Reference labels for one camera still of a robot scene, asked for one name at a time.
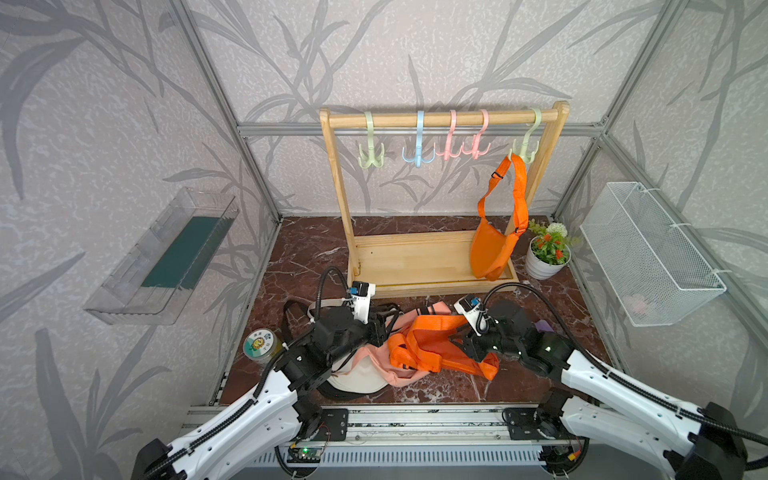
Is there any left green hook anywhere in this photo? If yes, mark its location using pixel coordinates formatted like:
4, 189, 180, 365
358, 111, 386, 170

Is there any right pink hook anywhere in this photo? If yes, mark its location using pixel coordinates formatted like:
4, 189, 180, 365
460, 109, 490, 160

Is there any yellow tape roll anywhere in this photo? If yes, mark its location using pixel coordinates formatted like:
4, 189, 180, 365
242, 328, 283, 365

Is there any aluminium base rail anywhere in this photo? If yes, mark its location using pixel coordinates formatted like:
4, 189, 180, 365
172, 403, 682, 480

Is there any pink hook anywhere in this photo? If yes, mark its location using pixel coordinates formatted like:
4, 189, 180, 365
435, 110, 462, 161
460, 109, 490, 160

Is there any pink sling bag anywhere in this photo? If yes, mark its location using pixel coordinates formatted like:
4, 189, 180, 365
327, 301, 451, 395

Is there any cream white sling bag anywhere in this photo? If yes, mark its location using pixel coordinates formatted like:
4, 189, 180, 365
317, 304, 400, 401

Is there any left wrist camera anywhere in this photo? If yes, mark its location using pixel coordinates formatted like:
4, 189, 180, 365
347, 281, 376, 324

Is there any wooden hanging rack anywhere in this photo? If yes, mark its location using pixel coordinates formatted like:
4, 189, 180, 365
319, 100, 570, 298

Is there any dark orange sling bag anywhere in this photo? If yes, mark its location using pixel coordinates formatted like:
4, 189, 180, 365
387, 315, 500, 381

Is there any clear plastic wall shelf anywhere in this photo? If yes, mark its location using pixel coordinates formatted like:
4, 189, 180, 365
83, 187, 240, 326

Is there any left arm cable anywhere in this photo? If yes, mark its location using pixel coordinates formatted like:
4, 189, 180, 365
140, 265, 352, 480

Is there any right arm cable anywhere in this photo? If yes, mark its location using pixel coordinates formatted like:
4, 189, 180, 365
482, 281, 768, 472

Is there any left pink hook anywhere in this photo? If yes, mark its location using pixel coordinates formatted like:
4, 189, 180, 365
435, 110, 462, 161

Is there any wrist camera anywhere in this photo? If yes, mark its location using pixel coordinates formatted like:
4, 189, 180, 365
454, 294, 489, 335
347, 281, 376, 324

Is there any green hook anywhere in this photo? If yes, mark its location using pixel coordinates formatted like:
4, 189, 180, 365
358, 111, 386, 170
508, 108, 543, 165

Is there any light orange sling bag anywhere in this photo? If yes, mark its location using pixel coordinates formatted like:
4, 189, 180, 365
470, 153, 529, 281

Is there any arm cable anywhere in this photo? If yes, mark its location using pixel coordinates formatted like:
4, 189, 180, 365
482, 281, 768, 472
140, 265, 352, 480

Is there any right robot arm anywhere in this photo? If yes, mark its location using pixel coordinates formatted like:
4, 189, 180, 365
454, 295, 747, 479

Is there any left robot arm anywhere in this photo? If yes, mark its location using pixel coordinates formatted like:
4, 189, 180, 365
131, 304, 400, 479

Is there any white wire basket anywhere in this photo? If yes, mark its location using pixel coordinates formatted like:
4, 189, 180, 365
580, 182, 727, 327

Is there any right green hook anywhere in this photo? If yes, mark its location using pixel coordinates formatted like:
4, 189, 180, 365
508, 108, 543, 165

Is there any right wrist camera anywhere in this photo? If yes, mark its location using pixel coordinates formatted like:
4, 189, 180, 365
454, 294, 489, 335

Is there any potted flower plant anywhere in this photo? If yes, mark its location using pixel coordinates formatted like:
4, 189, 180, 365
525, 219, 572, 280

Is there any blue hook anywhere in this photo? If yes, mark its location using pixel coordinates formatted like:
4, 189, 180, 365
401, 110, 436, 168

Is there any purple pink brush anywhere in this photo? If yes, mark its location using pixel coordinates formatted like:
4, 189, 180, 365
534, 320, 555, 333

